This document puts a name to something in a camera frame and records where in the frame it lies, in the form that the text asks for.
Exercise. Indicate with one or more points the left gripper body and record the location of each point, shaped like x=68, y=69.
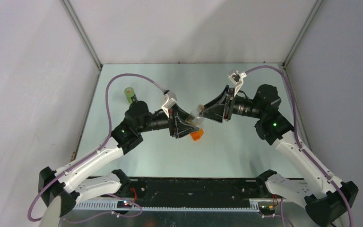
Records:
x=173, y=119

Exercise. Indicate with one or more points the green pill bottle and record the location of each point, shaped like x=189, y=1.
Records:
x=130, y=95

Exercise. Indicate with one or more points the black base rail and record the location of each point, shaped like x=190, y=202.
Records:
x=164, y=193

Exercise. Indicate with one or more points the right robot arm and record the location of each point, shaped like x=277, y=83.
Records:
x=324, y=196

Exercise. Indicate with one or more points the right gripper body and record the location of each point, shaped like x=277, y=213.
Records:
x=229, y=104

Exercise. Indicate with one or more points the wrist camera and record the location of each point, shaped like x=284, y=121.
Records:
x=170, y=99
x=237, y=78

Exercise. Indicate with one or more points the bottle cap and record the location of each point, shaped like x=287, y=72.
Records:
x=200, y=108

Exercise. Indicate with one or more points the orange pill box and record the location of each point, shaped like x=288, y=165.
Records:
x=197, y=134

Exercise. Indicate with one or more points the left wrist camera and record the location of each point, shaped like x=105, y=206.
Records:
x=170, y=99

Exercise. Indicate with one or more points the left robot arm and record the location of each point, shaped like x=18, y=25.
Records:
x=73, y=182

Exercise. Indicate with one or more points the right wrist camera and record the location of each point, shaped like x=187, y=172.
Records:
x=237, y=78

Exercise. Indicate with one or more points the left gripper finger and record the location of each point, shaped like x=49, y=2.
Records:
x=185, y=130
x=182, y=113

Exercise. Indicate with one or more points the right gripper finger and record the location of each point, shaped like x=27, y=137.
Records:
x=218, y=99
x=214, y=113

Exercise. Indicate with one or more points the clear pill bottle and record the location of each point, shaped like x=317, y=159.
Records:
x=194, y=118

